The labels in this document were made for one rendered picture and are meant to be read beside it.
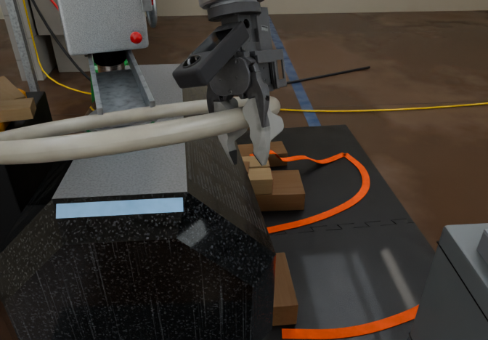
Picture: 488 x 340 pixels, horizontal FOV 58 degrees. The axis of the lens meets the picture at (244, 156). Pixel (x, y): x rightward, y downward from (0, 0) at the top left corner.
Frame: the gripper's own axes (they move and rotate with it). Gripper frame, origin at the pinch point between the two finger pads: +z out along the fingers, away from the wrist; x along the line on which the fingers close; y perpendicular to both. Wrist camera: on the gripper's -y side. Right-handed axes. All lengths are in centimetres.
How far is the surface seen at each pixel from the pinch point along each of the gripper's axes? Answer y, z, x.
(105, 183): 18, 13, 68
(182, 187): 30, 16, 51
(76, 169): 16, 9, 80
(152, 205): 22, 19, 55
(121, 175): 23, 12, 68
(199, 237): 29, 30, 47
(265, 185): 132, 48, 107
